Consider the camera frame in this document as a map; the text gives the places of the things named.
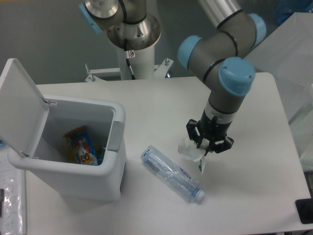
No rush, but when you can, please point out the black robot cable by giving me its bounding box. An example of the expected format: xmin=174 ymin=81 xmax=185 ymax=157
xmin=123 ymin=38 xmax=136 ymax=80

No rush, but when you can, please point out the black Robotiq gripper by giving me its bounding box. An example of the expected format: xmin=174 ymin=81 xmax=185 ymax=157
xmin=186 ymin=112 xmax=234 ymax=156

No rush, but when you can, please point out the white plastic trash can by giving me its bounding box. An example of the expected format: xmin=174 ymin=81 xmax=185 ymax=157
xmin=0 ymin=58 xmax=126 ymax=202

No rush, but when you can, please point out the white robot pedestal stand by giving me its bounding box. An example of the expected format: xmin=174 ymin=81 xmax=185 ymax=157
xmin=85 ymin=43 xmax=174 ymax=82

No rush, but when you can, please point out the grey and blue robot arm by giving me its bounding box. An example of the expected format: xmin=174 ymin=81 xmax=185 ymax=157
xmin=79 ymin=0 xmax=266 ymax=157

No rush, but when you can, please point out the orange blue snack wrapper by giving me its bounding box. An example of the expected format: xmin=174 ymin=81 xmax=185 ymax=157
xmin=64 ymin=125 xmax=99 ymax=166

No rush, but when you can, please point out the green wrapper in bin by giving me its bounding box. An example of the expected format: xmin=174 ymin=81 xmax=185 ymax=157
xmin=97 ymin=146 xmax=106 ymax=165

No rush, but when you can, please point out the black device at edge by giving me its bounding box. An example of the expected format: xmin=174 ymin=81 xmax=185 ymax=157
xmin=295 ymin=198 xmax=313 ymax=224

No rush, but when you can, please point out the translucent plastic storage box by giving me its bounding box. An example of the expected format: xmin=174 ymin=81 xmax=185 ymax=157
xmin=246 ymin=13 xmax=313 ymax=160

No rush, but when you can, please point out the clear plastic water bottle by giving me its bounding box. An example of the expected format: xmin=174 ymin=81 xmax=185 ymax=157
xmin=141 ymin=145 xmax=204 ymax=203

